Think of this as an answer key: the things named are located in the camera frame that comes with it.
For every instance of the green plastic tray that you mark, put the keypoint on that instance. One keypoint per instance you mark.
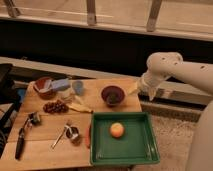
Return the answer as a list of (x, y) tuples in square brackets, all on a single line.
[(136, 146)]

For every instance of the orange apple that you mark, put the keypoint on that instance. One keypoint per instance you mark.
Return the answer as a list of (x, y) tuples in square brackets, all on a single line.
[(117, 130)]

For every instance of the small metal measuring cup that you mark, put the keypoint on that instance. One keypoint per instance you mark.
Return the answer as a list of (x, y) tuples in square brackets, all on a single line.
[(71, 132)]

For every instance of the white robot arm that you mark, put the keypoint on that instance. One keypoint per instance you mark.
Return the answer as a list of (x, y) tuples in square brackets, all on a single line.
[(163, 65)]

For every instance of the bunch of dark grapes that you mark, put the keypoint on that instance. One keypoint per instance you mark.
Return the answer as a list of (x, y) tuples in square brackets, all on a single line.
[(55, 107)]

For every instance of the blue plastic cup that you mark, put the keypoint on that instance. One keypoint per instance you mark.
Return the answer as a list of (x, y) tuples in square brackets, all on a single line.
[(78, 87)]

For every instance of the yellow banana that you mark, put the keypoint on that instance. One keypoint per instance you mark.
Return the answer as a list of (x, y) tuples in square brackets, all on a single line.
[(77, 104)]

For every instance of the black chair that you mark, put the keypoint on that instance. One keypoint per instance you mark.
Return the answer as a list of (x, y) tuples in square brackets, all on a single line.
[(7, 95)]

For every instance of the orange carrot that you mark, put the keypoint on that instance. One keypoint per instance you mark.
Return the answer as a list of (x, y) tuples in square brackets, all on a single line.
[(87, 137)]

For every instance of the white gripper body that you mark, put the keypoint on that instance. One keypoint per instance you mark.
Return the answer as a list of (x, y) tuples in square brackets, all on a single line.
[(149, 82)]

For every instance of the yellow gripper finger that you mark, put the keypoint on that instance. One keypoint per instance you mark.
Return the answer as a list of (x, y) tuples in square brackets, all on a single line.
[(133, 90)]

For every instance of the brown red bowl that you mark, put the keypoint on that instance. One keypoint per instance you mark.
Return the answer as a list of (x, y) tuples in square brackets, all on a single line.
[(43, 87)]

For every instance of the dark maroon bowl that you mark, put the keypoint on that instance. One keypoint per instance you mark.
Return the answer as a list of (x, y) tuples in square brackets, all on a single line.
[(112, 95)]

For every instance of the pale crumpled cloth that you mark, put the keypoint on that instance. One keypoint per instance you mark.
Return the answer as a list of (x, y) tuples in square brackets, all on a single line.
[(67, 95)]

